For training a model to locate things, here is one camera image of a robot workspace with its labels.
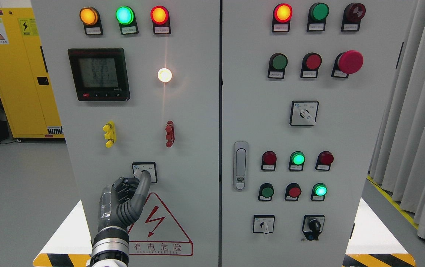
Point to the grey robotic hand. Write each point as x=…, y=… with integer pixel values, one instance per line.
x=122, y=202

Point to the white rotary switch door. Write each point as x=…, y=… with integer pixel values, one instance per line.
x=139, y=167

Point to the silver black robot forearm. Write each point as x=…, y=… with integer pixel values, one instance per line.
x=110, y=249

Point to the red electric danger sign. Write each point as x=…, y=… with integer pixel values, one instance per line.
x=157, y=232

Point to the yellow terminal block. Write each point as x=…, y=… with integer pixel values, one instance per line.
x=110, y=133

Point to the red terminal block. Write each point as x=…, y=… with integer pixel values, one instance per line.
x=170, y=134

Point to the left grey cabinet door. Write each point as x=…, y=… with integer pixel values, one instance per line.
x=187, y=172

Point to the grey cabinet door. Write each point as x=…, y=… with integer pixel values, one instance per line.
x=187, y=172
x=256, y=109

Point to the black digital power meter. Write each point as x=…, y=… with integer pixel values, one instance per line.
x=99, y=74

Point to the small clear light bulb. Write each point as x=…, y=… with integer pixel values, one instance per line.
x=164, y=75

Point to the green push button lower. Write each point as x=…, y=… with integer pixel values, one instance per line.
x=266, y=192

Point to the green push button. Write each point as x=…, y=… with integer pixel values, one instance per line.
x=277, y=66
x=266, y=192

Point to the dark red lamp middle left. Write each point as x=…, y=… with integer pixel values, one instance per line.
x=269, y=159

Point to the dark red lamp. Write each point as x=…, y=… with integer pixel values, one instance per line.
x=324, y=161
x=269, y=159

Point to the red push button lower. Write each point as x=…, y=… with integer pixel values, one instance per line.
x=292, y=192

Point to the red push button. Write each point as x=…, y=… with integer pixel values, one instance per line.
x=310, y=65
x=292, y=192

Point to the lit green lamp middle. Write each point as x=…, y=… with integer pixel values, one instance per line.
x=297, y=160

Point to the green indicator lamp top left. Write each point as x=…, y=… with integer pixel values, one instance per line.
x=127, y=20

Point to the orange indicator lamp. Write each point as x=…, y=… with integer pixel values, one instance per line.
x=91, y=21

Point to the red indicator lamp top left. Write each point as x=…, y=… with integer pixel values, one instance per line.
x=160, y=20

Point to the red indicator lamp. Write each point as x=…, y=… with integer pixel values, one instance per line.
x=160, y=20
x=282, y=15

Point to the lit green button lower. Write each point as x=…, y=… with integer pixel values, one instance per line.
x=319, y=192

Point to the yellow safety storage cabinet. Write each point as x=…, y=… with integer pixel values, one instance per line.
x=25, y=89

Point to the dark red lamp middle right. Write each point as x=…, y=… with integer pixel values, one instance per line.
x=324, y=161

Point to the green push button upper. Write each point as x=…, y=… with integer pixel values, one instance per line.
x=277, y=66

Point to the right grey cabinet door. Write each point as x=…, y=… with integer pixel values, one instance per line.
x=256, y=109

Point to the red push button upper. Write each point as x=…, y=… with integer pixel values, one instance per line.
x=310, y=65

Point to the red indicator lamp top right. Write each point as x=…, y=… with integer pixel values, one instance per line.
x=282, y=15

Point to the red emergency stop button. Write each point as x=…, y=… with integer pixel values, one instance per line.
x=347, y=63

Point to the dark green indicator lamp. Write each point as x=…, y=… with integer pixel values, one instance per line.
x=317, y=15

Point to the grey curtain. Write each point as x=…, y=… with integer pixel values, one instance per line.
x=398, y=162

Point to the dark red buzzer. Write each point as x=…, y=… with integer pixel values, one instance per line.
x=352, y=16

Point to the silver door lock handle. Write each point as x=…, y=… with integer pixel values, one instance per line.
x=240, y=164

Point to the white rotary switch lower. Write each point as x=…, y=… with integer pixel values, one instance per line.
x=263, y=224

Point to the black knob selector switch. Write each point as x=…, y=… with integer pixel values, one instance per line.
x=312, y=226

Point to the white rotary selector switch upper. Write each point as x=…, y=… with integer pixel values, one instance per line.
x=304, y=113

